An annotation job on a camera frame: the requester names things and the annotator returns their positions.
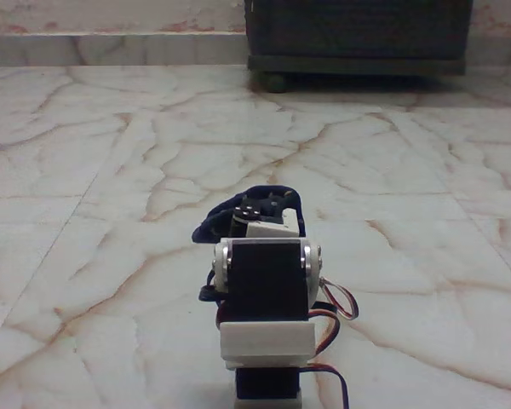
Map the black caster wheel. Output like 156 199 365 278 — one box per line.
261 72 288 95

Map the dark blue cloth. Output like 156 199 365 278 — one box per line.
191 184 306 244

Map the dark wooden cabinet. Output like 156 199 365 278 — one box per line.
243 0 474 78

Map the brown black servo cable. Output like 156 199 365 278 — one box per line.
309 299 344 358

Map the red white black looped wire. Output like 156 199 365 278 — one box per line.
319 275 361 321

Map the red black servo cable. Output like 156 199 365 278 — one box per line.
301 361 353 409

